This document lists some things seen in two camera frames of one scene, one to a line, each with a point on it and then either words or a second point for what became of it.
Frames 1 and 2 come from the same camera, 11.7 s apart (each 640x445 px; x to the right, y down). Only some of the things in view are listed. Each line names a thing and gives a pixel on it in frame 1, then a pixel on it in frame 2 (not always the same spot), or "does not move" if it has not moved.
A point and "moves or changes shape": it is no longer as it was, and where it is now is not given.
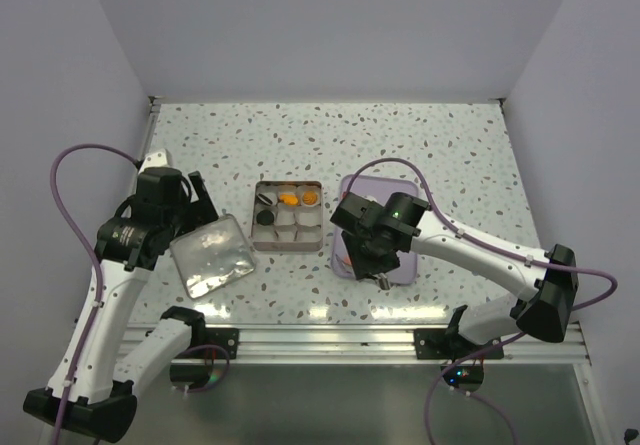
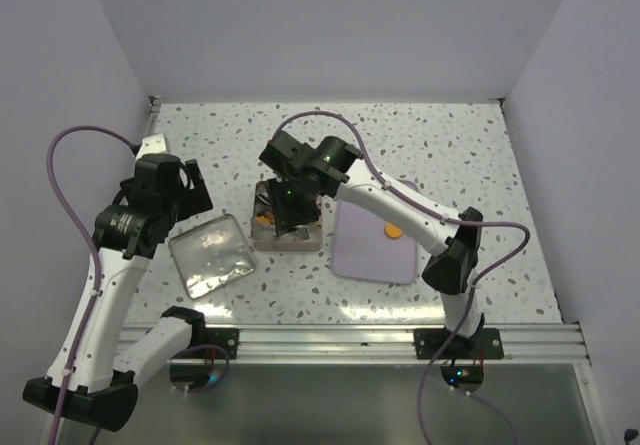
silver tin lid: [211, 256] does not move
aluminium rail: [365, 345] does not move
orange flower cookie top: [289, 199] moves or changes shape
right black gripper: [362, 265] to [287, 216]
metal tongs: [383, 281] to [301, 232]
